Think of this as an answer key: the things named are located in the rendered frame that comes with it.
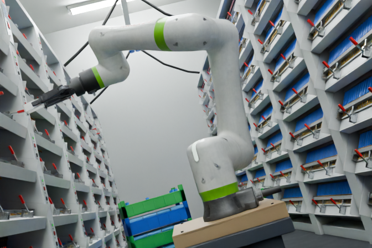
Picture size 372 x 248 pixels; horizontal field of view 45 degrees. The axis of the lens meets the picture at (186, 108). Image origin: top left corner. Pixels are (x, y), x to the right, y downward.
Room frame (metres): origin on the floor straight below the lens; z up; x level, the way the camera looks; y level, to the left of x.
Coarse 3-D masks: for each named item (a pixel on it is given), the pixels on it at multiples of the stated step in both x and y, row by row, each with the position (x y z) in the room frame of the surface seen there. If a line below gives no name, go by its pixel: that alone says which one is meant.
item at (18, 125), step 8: (0, 112) 1.49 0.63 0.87; (0, 120) 1.50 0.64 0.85; (8, 120) 1.58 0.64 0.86; (16, 120) 1.80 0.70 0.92; (24, 120) 1.81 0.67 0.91; (0, 128) 1.79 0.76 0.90; (8, 128) 1.59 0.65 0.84; (16, 128) 1.68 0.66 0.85; (24, 128) 1.78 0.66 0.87; (24, 136) 1.79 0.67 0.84
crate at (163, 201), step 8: (176, 192) 2.11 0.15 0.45; (144, 200) 2.07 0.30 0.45; (152, 200) 2.08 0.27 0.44; (160, 200) 2.09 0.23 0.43; (168, 200) 2.10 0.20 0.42; (176, 200) 2.11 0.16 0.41; (184, 200) 2.12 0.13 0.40; (120, 208) 2.11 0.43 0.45; (128, 208) 2.05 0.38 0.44; (136, 208) 2.06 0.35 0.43; (144, 208) 2.07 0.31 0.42; (152, 208) 2.08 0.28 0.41; (128, 216) 2.05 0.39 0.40
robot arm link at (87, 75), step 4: (84, 72) 1.64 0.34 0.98; (88, 72) 1.63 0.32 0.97; (92, 72) 1.63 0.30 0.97; (80, 76) 1.63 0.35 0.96; (84, 76) 1.62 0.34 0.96; (88, 76) 1.63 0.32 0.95; (92, 76) 1.63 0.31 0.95; (80, 80) 1.64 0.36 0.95; (84, 80) 1.62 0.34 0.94; (88, 80) 1.63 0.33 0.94; (92, 80) 1.63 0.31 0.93; (96, 80) 1.63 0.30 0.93; (84, 84) 1.63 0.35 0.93; (88, 84) 1.63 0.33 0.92; (92, 84) 1.64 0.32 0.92; (96, 84) 1.64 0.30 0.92; (84, 88) 1.65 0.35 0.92; (88, 88) 1.64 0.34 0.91; (92, 88) 1.65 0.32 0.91; (96, 88) 1.66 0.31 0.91; (100, 88) 1.67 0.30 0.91; (88, 92) 1.66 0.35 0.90; (92, 92) 1.67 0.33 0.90
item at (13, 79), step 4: (0, 68) 1.62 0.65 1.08; (0, 72) 1.60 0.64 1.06; (0, 76) 1.60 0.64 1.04; (4, 76) 1.65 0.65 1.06; (8, 76) 1.80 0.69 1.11; (12, 76) 1.81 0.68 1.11; (16, 76) 1.81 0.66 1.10; (0, 80) 1.61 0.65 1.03; (4, 80) 1.65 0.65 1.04; (8, 80) 1.69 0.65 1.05; (12, 80) 1.81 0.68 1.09; (16, 80) 1.81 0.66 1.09; (0, 84) 1.62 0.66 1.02; (4, 84) 1.66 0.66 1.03; (8, 84) 1.70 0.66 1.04; (12, 84) 1.74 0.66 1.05; (16, 84) 1.81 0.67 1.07; (4, 88) 1.68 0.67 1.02; (8, 88) 1.70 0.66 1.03; (12, 88) 1.75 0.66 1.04; (16, 88) 1.79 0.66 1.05; (12, 92) 1.75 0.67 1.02; (16, 92) 1.80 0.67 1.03
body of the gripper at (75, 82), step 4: (76, 76) 1.65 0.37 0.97; (72, 80) 1.63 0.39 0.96; (76, 80) 1.63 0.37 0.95; (72, 84) 1.63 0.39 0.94; (76, 84) 1.63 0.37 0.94; (80, 84) 1.63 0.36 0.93; (72, 88) 1.63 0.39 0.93; (76, 88) 1.63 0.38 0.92; (80, 88) 1.64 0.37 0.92; (64, 92) 1.63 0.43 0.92; (72, 92) 1.67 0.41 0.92; (76, 92) 1.64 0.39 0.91; (80, 92) 1.65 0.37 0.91; (84, 92) 1.66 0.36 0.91
